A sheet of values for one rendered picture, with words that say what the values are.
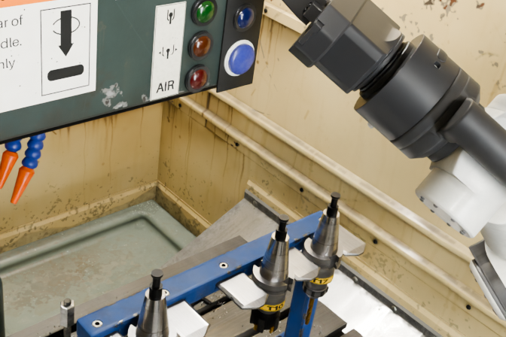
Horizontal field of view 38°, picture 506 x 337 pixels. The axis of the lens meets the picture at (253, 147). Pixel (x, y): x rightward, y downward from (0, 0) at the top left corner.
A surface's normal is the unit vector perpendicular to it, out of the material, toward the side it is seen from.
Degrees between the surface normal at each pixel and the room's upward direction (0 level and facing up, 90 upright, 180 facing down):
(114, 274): 0
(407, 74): 61
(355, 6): 30
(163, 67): 90
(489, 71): 90
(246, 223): 24
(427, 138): 93
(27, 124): 90
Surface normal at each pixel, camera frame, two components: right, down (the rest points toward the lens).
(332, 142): -0.74, 0.25
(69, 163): 0.66, 0.46
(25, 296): 0.13, -0.85
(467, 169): 0.07, 0.03
